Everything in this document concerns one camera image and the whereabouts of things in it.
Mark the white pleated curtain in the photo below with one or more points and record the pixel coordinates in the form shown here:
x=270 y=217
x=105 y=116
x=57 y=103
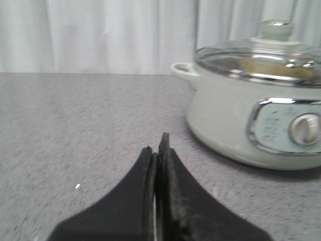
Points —
x=134 y=37

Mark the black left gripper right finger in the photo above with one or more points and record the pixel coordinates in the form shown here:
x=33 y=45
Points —
x=186 y=211

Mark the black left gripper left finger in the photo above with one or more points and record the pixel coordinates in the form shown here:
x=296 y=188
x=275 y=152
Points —
x=125 y=213

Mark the glass pot lid with knob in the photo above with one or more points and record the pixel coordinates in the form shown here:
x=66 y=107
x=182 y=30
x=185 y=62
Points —
x=272 y=57

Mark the pale green electric cooking pot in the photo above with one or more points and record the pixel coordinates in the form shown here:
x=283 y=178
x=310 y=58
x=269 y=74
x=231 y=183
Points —
x=265 y=125

